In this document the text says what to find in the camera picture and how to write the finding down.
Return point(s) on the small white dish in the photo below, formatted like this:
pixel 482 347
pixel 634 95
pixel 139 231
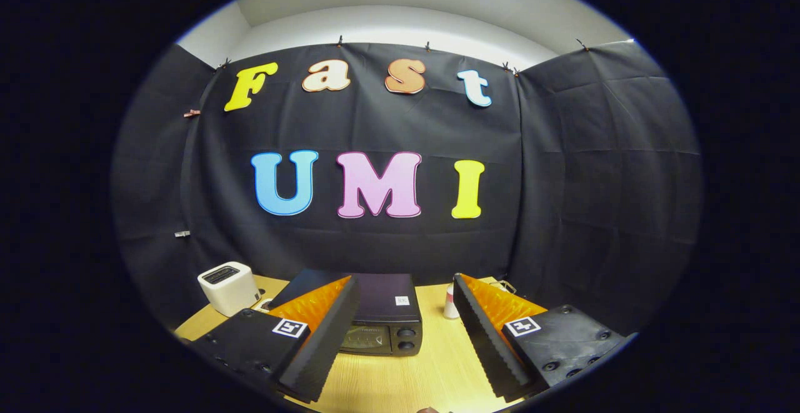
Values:
pixel 264 305

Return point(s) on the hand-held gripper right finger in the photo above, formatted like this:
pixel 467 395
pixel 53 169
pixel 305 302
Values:
pixel 484 344

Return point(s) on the clear bottle pink label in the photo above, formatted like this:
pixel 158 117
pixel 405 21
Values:
pixel 450 307

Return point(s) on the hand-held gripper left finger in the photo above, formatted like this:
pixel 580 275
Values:
pixel 325 344

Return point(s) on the black toaster oven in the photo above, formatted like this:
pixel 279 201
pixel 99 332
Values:
pixel 381 297

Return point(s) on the white bread toaster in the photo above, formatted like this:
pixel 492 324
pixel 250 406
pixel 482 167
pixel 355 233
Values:
pixel 228 288

